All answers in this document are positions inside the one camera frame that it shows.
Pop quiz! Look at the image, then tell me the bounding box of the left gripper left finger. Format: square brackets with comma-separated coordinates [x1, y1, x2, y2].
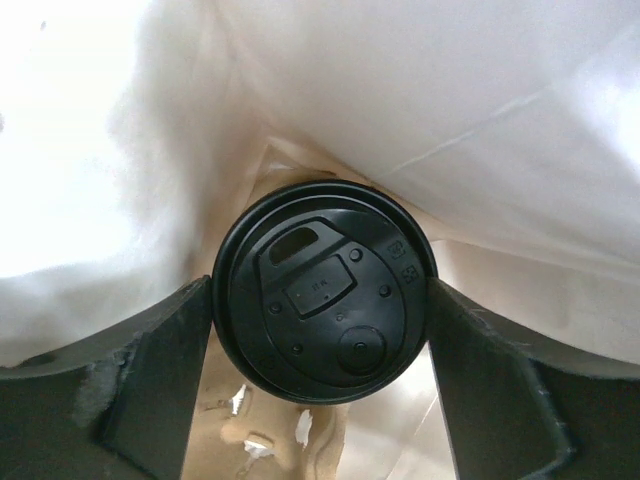
[1, 276, 212, 479]

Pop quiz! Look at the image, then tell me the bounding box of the single brown pulp carrier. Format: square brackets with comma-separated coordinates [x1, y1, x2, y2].
[181, 336, 349, 480]

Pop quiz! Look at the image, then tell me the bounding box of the brown paper takeout bag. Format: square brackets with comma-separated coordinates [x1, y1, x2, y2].
[1, 1, 639, 479]

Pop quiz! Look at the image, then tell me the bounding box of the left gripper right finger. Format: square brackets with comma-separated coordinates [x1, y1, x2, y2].
[427, 279, 639, 479]

